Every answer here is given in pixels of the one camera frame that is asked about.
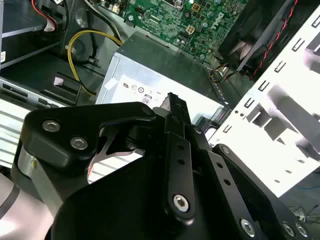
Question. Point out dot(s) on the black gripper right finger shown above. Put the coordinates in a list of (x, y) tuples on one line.
[(240, 190)]

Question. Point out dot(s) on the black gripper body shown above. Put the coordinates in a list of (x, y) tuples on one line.
[(125, 205)]

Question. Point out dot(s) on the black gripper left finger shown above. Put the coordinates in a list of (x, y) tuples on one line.
[(62, 140)]

